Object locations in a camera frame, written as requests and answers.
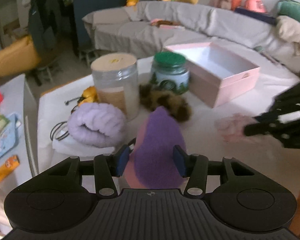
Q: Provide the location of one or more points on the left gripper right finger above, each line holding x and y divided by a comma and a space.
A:
195, 168

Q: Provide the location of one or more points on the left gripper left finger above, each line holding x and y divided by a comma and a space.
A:
106, 167

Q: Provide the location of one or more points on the lavender fluffy headband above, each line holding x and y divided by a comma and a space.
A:
97, 124

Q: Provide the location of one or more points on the purple pink soft toy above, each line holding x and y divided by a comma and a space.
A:
151, 164

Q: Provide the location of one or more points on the white cloth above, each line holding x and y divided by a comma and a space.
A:
70, 146

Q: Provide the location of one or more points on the pink fluffy scrunchie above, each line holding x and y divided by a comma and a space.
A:
231, 128

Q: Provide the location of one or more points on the brown furry tail keychain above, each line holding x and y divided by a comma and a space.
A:
152, 97

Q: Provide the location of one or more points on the cream blanket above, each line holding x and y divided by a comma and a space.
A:
288, 29

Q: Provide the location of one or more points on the pink cardboard box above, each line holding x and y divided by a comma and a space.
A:
217, 75

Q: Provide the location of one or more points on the tall clear jar beige lid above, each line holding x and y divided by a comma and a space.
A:
115, 77

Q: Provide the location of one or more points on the orange snack packet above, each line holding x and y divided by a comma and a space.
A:
8, 167

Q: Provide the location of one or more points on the green lid glass jar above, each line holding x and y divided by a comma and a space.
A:
169, 72

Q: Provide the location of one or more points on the blue picture book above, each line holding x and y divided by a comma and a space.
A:
9, 138

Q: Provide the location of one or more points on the green cushion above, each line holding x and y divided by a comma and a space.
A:
289, 8

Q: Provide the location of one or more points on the grey side table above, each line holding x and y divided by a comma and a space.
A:
18, 98

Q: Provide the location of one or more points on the pink plush toy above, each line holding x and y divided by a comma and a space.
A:
255, 6

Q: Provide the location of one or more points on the yellow armchair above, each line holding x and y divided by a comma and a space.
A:
21, 56

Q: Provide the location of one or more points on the grey covered sofa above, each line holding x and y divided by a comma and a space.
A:
149, 27

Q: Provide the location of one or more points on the dark jackets on rack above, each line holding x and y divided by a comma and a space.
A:
48, 22

